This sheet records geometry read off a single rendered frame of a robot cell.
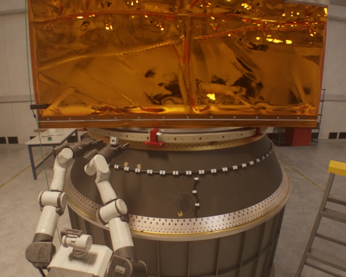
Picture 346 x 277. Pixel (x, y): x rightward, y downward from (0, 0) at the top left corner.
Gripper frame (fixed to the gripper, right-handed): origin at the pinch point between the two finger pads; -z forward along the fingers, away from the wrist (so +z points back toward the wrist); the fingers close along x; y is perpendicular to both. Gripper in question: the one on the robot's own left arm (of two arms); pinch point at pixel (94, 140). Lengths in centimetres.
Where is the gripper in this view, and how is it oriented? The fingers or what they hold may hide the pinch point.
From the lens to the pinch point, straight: 149.8
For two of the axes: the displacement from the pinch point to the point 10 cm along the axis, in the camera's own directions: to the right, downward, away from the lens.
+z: -5.2, 3.8, -7.6
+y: 0.9, 9.1, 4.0
